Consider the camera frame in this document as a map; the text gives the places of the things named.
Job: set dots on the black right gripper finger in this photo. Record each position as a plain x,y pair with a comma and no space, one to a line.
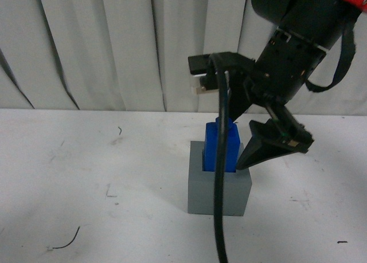
281,135

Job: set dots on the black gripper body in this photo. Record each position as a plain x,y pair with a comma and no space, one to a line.
282,68

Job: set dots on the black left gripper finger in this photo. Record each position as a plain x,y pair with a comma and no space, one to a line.
239,102

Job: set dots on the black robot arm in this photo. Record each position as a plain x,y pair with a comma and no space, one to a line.
328,24

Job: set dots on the white curtain backdrop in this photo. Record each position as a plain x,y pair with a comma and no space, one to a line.
118,55

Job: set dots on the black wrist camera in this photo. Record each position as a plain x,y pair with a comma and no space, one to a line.
200,71

